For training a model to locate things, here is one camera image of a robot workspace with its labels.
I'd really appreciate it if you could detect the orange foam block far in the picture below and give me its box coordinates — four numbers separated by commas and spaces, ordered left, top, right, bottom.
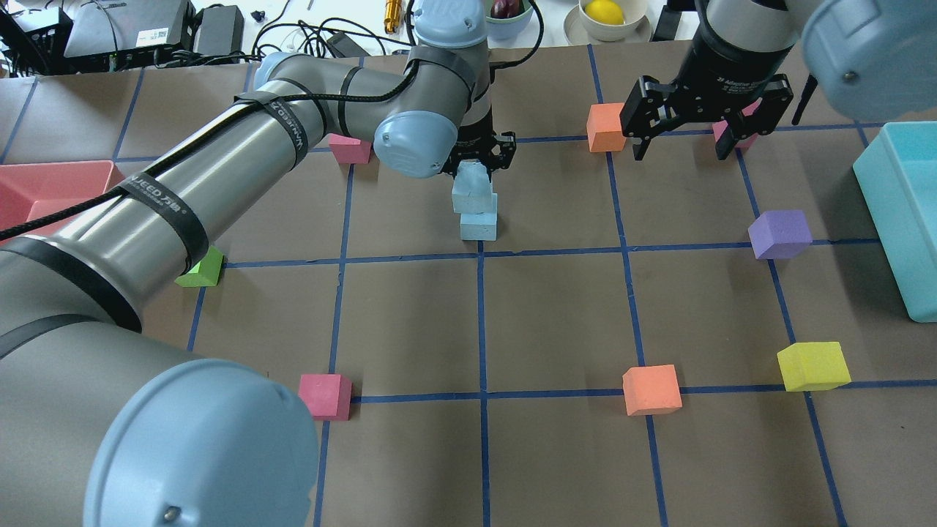
586, 101, 626, 153

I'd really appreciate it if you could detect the black power adapter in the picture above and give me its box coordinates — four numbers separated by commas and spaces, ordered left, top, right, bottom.
192, 4, 244, 56

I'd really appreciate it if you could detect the orange handled tool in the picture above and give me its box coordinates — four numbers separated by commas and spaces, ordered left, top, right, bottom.
384, 0, 403, 34

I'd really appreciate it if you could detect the magenta foam block right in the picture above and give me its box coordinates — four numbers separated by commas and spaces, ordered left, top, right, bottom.
712, 99, 764, 151

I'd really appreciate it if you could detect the orange foam block near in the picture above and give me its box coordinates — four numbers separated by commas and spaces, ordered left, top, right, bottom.
622, 365, 683, 416

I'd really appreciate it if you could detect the black electronics box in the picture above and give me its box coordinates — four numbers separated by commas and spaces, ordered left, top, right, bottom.
64, 1, 196, 60

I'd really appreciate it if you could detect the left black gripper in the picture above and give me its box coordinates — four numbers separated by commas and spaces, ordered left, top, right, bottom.
441, 110, 518, 176

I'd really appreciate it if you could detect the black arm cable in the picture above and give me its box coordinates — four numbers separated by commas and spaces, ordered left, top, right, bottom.
0, 0, 544, 242

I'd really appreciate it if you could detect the pink foam block near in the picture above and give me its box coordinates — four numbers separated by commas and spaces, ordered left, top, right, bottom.
298, 373, 354, 422

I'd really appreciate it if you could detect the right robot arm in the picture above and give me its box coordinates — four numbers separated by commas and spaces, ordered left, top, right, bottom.
620, 1, 936, 161

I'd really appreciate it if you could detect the yellow foam block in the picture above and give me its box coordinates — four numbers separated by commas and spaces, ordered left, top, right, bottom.
777, 341, 853, 392

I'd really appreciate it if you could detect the pink foam block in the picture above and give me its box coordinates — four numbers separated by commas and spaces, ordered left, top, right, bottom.
298, 373, 354, 422
327, 134, 373, 165

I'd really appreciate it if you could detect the purple foam block right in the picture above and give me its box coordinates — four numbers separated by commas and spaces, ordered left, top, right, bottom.
747, 209, 813, 260

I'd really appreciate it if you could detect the teal plastic bin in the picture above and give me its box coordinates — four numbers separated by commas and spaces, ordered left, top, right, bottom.
853, 122, 936, 323

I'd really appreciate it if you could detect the orange foam block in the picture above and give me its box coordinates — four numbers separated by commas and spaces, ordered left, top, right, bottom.
586, 101, 626, 153
622, 365, 683, 416

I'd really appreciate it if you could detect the bowl with dark fruit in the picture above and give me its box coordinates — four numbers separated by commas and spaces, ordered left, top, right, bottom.
485, 1, 534, 41

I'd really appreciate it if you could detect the yellow lemon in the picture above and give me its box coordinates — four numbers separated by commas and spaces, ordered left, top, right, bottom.
583, 0, 626, 26

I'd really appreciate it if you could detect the green foam block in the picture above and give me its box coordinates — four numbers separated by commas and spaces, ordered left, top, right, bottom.
174, 244, 225, 288

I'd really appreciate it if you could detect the pink plastic tray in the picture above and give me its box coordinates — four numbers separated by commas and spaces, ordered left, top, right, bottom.
1, 160, 124, 230

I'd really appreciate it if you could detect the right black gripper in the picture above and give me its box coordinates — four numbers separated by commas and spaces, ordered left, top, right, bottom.
620, 74, 794, 161

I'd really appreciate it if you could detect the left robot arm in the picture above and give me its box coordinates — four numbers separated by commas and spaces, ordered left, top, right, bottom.
2, 1, 513, 526

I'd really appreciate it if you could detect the light blue foam block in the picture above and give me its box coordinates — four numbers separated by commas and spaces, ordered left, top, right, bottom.
451, 160, 496, 214

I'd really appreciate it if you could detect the pink foam block far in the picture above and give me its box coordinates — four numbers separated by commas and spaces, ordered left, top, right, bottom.
327, 134, 373, 165

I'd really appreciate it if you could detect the bowl with lemon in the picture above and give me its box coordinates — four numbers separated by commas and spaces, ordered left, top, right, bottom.
564, 1, 652, 45

